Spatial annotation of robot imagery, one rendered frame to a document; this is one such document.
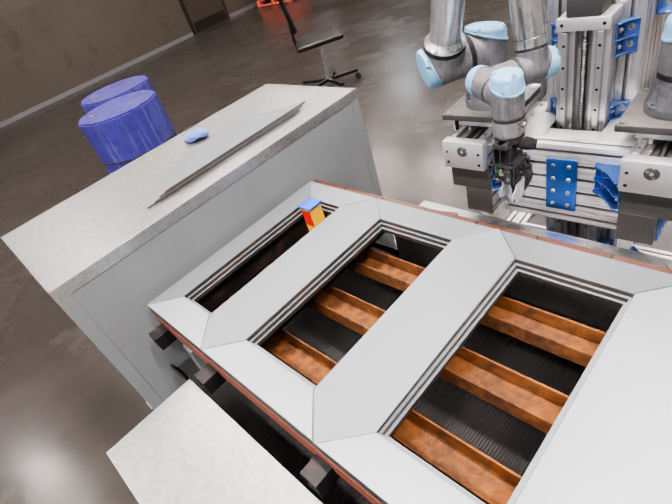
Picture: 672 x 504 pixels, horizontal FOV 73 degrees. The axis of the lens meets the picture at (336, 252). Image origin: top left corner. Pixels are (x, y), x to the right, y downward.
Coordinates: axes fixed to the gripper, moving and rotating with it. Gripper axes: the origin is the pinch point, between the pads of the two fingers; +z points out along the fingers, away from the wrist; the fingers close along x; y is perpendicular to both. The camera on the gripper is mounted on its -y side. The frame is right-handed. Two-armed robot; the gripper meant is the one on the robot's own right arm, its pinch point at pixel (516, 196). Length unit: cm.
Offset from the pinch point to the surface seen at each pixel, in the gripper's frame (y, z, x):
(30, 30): -159, -34, -1028
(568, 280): 18.2, 6.6, 21.7
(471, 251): 19.6, 5.3, -2.6
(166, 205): 59, -14, -87
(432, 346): 51, 5, 6
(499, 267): 22.1, 5.3, 6.7
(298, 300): 56, 7, -35
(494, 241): 13.6, 5.3, 0.7
